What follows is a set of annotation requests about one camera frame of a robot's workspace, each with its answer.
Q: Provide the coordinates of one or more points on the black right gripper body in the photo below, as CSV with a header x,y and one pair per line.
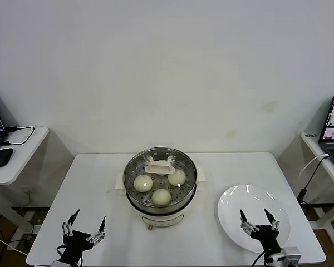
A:
x,y
265,237

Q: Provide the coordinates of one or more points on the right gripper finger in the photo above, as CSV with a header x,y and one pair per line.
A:
x,y
247,226
272,221

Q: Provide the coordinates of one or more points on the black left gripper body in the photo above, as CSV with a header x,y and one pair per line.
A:
x,y
75,244

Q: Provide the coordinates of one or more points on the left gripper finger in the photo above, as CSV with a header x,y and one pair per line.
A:
x,y
68,225
98,235

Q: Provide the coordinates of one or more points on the round glass pot lid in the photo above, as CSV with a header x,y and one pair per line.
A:
x,y
183,161

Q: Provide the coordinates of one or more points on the stainless steel steamer basket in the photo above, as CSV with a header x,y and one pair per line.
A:
x,y
189,189

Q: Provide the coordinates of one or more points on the white round plate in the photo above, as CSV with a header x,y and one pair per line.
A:
x,y
253,203

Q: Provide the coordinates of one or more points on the wooden cooker knob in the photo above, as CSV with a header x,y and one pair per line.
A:
x,y
150,227

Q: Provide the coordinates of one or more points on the cream electric cooker base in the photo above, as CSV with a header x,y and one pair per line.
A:
x,y
161,219

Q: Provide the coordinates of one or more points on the white side table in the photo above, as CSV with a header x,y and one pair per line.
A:
x,y
25,155
313,147

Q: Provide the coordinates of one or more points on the black computer mouse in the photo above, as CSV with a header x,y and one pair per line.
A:
x,y
2,156

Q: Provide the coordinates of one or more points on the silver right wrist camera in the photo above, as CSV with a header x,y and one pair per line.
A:
x,y
290,256

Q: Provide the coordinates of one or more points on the white wall outlet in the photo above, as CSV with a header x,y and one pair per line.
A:
x,y
29,190

